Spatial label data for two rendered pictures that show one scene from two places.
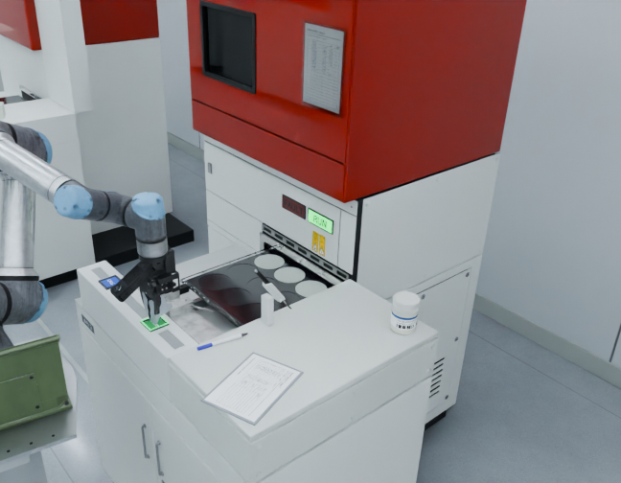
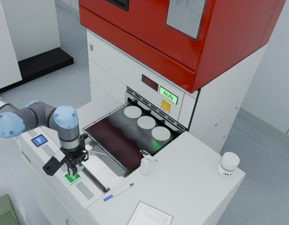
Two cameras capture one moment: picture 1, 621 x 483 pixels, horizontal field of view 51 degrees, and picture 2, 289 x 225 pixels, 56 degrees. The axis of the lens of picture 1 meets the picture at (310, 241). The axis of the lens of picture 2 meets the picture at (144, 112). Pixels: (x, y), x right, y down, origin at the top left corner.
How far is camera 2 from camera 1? 0.80 m
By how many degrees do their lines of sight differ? 17
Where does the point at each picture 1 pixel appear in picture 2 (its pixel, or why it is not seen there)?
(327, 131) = (183, 47)
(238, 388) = not seen: outside the picture
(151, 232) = (70, 135)
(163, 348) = (81, 199)
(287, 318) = (154, 167)
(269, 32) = not seen: outside the picture
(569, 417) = (267, 163)
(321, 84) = (183, 15)
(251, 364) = (140, 212)
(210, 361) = (113, 210)
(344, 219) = (186, 98)
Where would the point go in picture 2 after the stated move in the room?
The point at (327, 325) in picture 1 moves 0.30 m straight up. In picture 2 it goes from (180, 172) to (194, 124)
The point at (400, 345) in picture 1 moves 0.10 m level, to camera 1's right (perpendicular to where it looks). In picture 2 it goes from (226, 187) to (249, 186)
